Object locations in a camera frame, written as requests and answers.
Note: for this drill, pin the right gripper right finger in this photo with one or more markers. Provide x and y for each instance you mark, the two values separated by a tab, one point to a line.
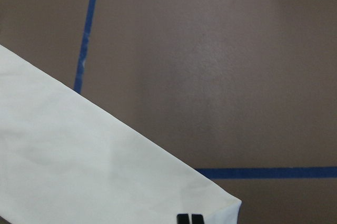
197	219

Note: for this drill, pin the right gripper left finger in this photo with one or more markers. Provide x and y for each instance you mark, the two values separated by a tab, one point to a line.
182	218

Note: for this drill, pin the cream long-sleeve cat shirt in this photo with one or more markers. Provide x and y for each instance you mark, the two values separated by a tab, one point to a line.
66	160

